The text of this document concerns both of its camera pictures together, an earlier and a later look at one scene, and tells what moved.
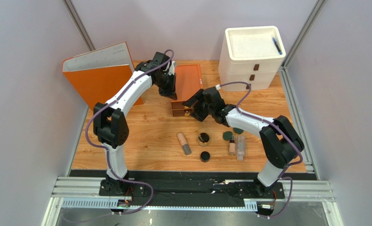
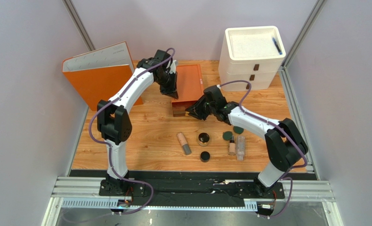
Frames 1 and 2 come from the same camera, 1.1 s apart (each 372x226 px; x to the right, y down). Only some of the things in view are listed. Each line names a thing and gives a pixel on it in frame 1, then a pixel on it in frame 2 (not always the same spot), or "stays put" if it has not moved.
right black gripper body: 199,104 stays put
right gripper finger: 192,100 -> 196,108
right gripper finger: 200,115 stays put
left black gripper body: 167,81 stays put
